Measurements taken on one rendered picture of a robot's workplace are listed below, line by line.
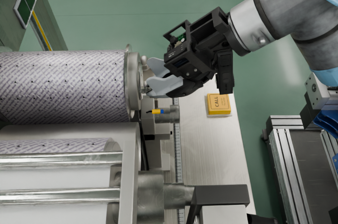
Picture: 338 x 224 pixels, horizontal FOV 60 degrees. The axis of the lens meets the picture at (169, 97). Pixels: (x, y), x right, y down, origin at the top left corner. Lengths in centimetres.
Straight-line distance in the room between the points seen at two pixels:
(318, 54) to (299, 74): 193
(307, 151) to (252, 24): 143
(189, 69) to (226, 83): 8
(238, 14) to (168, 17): 220
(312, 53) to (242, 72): 182
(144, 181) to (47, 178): 11
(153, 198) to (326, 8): 32
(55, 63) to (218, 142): 54
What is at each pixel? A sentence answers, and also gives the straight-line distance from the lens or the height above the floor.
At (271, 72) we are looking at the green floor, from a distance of 234.
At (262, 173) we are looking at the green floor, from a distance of 190.
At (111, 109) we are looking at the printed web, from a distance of 56.
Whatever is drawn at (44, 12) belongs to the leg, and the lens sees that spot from 156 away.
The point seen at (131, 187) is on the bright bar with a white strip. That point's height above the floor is 146.
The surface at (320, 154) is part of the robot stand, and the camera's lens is 183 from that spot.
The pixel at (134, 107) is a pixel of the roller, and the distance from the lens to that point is 56.
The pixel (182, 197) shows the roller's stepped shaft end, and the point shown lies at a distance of 38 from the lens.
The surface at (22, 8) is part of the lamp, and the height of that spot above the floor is 120.
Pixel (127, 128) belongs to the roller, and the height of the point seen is 123.
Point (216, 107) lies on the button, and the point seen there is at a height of 92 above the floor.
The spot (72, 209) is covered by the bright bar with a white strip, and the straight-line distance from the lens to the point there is 30.
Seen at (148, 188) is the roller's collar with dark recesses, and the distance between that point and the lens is 36.
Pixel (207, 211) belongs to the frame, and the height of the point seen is 144.
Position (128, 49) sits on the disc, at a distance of 55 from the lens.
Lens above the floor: 171
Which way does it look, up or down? 56 degrees down
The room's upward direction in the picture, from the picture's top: straight up
